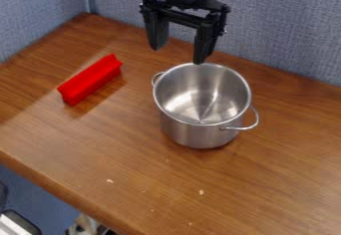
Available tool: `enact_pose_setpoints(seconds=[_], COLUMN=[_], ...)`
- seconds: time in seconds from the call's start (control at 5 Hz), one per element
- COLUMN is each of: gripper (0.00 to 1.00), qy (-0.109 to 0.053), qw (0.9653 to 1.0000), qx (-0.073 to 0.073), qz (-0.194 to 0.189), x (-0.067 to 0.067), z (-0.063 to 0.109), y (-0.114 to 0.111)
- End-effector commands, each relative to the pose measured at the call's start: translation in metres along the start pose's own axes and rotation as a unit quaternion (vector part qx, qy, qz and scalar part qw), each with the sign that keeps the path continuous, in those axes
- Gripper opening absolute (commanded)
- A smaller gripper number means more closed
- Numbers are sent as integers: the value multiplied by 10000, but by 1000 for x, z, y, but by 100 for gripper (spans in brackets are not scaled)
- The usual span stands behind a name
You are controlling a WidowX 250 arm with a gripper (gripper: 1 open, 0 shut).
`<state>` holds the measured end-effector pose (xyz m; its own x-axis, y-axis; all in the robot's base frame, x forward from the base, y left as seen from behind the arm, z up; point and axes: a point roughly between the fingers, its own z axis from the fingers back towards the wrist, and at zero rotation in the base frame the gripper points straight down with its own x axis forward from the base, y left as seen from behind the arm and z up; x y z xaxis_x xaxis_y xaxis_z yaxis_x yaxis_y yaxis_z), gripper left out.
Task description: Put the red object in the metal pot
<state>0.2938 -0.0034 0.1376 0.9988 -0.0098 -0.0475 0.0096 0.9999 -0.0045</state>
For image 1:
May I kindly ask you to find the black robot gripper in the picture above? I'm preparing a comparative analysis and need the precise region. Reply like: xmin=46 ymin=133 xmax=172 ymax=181
xmin=140 ymin=0 xmax=229 ymax=65

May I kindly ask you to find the red rectangular block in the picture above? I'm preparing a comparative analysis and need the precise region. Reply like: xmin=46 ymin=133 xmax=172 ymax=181
xmin=57 ymin=54 xmax=122 ymax=106

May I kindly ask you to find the stainless steel pot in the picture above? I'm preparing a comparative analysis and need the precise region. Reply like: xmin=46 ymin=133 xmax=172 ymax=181
xmin=151 ymin=63 xmax=259 ymax=149

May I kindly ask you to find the white object below table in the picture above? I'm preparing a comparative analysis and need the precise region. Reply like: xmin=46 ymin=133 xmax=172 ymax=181
xmin=64 ymin=214 xmax=117 ymax=235

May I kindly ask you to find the black and grey corner object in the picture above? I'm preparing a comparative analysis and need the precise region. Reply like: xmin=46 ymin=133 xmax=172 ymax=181
xmin=0 ymin=210 xmax=42 ymax=235

